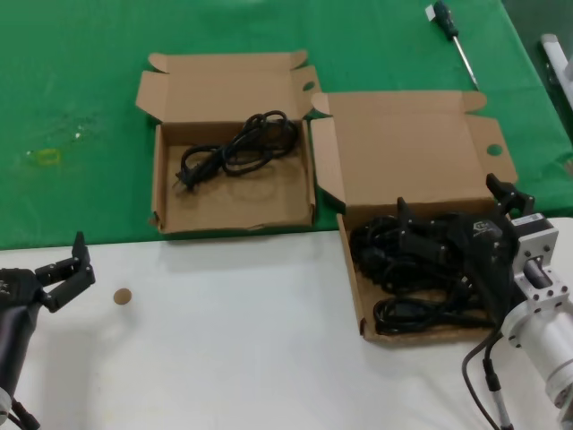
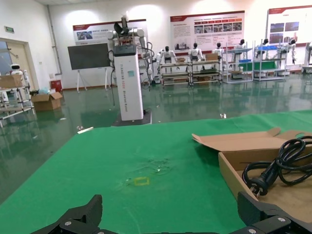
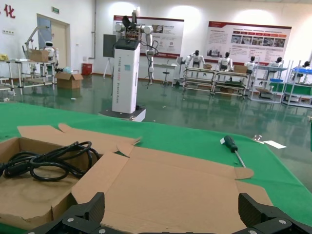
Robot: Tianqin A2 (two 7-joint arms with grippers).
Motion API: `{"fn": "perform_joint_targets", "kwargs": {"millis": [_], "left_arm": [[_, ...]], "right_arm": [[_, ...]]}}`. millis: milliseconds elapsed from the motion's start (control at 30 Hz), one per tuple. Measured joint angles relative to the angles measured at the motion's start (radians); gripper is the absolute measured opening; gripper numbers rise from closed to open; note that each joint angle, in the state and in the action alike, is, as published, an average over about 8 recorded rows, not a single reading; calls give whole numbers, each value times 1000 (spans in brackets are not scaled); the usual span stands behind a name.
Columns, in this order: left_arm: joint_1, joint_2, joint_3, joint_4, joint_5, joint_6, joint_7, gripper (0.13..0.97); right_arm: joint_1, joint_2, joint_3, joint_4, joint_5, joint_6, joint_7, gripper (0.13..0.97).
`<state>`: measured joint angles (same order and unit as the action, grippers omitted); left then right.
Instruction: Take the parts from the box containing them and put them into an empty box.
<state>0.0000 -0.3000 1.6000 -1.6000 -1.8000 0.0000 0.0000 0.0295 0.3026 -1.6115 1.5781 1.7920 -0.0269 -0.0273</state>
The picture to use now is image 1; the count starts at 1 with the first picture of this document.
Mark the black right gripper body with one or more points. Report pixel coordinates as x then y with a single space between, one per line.
488 260

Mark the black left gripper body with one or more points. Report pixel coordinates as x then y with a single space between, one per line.
15 322

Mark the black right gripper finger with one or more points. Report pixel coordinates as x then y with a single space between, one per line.
425 237
515 201

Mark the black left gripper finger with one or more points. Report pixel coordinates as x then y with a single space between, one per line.
71 282

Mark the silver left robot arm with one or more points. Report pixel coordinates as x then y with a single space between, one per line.
3 401

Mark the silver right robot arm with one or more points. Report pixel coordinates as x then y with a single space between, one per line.
546 340

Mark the open brown cardboard box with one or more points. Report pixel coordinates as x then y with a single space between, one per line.
233 201
403 143

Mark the round brown cardboard disc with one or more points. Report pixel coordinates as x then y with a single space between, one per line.
122 296

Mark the yellow square mark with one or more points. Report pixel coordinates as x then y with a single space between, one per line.
48 157

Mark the grey white metal bar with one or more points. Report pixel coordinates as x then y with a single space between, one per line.
553 49

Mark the small white paper tag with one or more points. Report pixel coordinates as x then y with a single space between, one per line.
430 12

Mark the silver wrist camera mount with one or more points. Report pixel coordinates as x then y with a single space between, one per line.
537 246

